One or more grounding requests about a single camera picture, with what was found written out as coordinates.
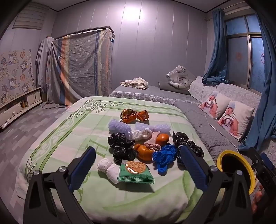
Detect hanging grey cloth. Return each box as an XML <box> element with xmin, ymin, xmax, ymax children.
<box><xmin>36</xmin><ymin>37</ymin><xmax>54</xmax><ymax>95</ymax></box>

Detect cartoon wall poster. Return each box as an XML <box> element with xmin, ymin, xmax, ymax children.
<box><xmin>0</xmin><ymin>49</ymin><xmax>35</xmax><ymax>106</ymax></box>

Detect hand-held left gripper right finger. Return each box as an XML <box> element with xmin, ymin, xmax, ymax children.
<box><xmin>179</xmin><ymin>145</ymin><xmax>253</xmax><ymax>224</ymax></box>

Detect curtain rod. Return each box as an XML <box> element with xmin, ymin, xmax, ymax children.
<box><xmin>205</xmin><ymin>1</ymin><xmax>245</xmax><ymax>21</ymax></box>

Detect low white cabinet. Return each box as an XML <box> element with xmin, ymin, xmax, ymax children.
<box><xmin>0</xmin><ymin>87</ymin><xmax>43</xmax><ymax>130</ymax></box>

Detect white cable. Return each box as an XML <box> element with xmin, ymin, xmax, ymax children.
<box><xmin>199</xmin><ymin>86</ymin><xmax>240</xmax><ymax>151</ymax></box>

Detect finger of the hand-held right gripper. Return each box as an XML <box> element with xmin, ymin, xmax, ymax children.
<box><xmin>259</xmin><ymin>152</ymin><xmax>269</xmax><ymax>167</ymax></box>

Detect blue rubber glove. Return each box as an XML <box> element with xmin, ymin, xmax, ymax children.
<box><xmin>152</xmin><ymin>145</ymin><xmax>178</xmax><ymax>175</ymax></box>

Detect white tissue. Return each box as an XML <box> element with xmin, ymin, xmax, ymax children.
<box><xmin>97</xmin><ymin>158</ymin><xmax>120</xmax><ymax>185</ymax></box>
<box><xmin>131</xmin><ymin>128</ymin><xmax>152</xmax><ymax>141</ymax></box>

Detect grey window blind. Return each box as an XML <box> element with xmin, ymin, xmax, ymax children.
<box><xmin>12</xmin><ymin>2</ymin><xmax>51</xmax><ymax>30</ymax></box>

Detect yellow rimmed black bin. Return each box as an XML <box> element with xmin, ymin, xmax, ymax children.
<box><xmin>216</xmin><ymin>150</ymin><xmax>256</xmax><ymax>195</ymax></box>

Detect grey quilted mattress cover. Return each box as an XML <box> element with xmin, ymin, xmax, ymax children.
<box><xmin>108</xmin><ymin>85</ymin><xmax>198</xmax><ymax>105</ymax></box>
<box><xmin>173</xmin><ymin>99</ymin><xmax>254</xmax><ymax>167</ymax></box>

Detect green snack packet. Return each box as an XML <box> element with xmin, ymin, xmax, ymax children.
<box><xmin>117</xmin><ymin>161</ymin><xmax>155</xmax><ymax>184</ymax></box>

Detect pile of beige clothes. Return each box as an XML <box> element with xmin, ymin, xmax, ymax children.
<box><xmin>120</xmin><ymin>77</ymin><xmax>149</xmax><ymax>90</ymax></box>

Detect green patterned blanket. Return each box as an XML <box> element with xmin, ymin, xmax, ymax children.
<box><xmin>16</xmin><ymin>96</ymin><xmax>222</xmax><ymax>224</ymax></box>

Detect baby print pillow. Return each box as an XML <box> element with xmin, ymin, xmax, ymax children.
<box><xmin>198</xmin><ymin>90</ymin><xmax>232</xmax><ymax>119</ymax></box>
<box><xmin>217</xmin><ymin>100</ymin><xmax>255</xmax><ymax>142</ymax></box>

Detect orange snack wrapper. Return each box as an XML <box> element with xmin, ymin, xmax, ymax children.
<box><xmin>120</xmin><ymin>109</ymin><xmax>150</xmax><ymax>124</ymax></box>

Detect striped cloth over wardrobe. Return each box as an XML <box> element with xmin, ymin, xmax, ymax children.
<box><xmin>46</xmin><ymin>26</ymin><xmax>115</xmax><ymax>107</ymax></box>

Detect lavender foam fruit net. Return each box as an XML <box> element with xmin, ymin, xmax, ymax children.
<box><xmin>135</xmin><ymin>122</ymin><xmax>171</xmax><ymax>136</ymax></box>
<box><xmin>108</xmin><ymin>120</ymin><xmax>132</xmax><ymax>139</ymax></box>

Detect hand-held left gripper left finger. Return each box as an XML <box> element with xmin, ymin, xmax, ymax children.
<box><xmin>23</xmin><ymin>147</ymin><xmax>96</xmax><ymax>224</ymax></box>

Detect white tiger plush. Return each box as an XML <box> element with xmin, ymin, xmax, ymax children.
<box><xmin>166</xmin><ymin>65</ymin><xmax>197</xmax><ymax>89</ymax></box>

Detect blue curtain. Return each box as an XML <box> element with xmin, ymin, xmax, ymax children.
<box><xmin>201</xmin><ymin>8</ymin><xmax>232</xmax><ymax>87</ymax></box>
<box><xmin>238</xmin><ymin>11</ymin><xmax>276</xmax><ymax>152</ymax></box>

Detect light grey embossed backrest cover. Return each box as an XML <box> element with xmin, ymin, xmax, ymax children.
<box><xmin>189</xmin><ymin>76</ymin><xmax>276</xmax><ymax>156</ymax></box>

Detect black plastic bag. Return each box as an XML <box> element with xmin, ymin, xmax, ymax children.
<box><xmin>172</xmin><ymin>132</ymin><xmax>204</xmax><ymax>165</ymax></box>
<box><xmin>107</xmin><ymin>132</ymin><xmax>138</xmax><ymax>166</ymax></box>

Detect frosted window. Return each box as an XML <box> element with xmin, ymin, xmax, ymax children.
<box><xmin>224</xmin><ymin>13</ymin><xmax>266</xmax><ymax>93</ymax></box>

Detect grey bolster pillow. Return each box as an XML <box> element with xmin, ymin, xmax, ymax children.
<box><xmin>158</xmin><ymin>81</ymin><xmax>191</xmax><ymax>95</ymax></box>

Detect person's right hand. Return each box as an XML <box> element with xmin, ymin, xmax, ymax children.
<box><xmin>251</xmin><ymin>185</ymin><xmax>263</xmax><ymax>214</ymax></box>

